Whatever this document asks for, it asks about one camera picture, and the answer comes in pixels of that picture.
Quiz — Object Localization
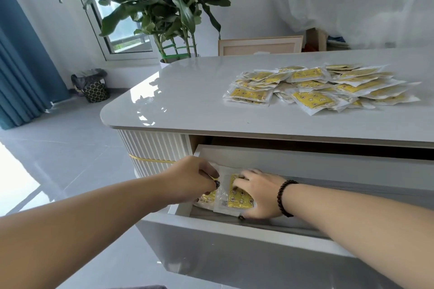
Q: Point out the person's left hand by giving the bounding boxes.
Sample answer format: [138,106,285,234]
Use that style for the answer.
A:
[162,155,222,205]

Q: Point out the person's right hand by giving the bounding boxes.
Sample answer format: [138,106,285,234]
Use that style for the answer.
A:
[232,168,285,221]

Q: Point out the white drawer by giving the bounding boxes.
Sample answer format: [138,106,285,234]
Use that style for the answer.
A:
[135,144,434,289]

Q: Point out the pile of yellow packets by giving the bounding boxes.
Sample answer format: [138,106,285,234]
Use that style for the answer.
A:
[223,63,421,116]

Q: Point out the person's right forearm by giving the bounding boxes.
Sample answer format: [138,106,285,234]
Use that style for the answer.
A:
[283,183,434,289]

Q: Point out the person's left forearm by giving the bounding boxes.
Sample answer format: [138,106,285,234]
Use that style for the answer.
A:
[0,173,177,289]

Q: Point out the yellow tape strip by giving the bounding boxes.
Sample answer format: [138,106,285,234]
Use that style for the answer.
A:
[128,153,177,164]

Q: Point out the white plant pot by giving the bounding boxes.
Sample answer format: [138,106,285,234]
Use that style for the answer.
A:
[159,54,201,69]

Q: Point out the small white framed window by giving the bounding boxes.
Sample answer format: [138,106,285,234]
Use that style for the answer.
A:
[76,0,162,62]

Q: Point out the brown cardboard box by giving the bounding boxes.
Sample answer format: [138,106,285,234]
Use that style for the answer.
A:
[305,27,329,52]

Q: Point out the large green leafy plant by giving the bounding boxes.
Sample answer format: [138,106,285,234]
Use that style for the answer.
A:
[33,0,246,62]

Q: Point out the blue curtain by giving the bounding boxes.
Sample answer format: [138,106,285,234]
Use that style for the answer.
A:
[0,0,70,130]

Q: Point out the white sheer dust cover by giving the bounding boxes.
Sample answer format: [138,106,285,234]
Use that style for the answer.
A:
[271,0,434,51]

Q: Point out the dark bead bracelet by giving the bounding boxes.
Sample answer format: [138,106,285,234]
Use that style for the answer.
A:
[276,180,299,218]

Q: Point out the wooden picture frame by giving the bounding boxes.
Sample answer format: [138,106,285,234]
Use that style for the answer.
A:
[217,35,304,57]

